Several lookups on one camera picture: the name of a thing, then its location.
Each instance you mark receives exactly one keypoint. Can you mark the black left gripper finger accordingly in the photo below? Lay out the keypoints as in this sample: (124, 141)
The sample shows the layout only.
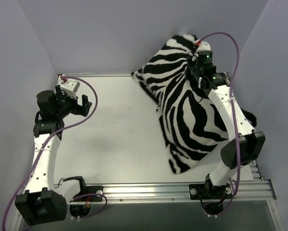
(81, 110)
(85, 102)

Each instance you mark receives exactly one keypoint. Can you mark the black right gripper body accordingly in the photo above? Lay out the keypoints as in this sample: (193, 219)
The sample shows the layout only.
(190, 70)

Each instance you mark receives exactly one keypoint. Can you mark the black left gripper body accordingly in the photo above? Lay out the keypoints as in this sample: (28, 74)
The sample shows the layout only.
(79, 108)

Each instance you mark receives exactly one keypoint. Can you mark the zebra striped pillow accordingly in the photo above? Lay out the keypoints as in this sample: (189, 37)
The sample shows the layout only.
(190, 124)

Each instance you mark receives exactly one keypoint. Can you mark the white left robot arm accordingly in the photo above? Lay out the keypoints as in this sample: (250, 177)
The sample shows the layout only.
(41, 202)

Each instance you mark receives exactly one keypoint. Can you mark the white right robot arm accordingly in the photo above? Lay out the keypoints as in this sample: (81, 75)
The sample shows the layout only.
(245, 143)

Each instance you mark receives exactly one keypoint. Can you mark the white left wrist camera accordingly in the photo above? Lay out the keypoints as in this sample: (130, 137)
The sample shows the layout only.
(69, 86)

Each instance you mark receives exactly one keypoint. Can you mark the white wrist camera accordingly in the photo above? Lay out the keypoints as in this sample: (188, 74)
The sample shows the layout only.
(69, 86)
(202, 46)

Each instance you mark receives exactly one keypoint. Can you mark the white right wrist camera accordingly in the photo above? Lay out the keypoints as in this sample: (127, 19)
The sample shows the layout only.
(202, 46)

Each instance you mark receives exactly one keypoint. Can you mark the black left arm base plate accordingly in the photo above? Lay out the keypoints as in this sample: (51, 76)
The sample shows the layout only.
(90, 189)

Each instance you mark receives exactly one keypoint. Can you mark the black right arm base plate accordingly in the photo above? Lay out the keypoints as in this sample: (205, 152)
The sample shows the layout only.
(204, 192)

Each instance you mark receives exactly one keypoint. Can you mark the aluminium front frame rail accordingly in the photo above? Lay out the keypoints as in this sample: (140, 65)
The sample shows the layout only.
(256, 190)

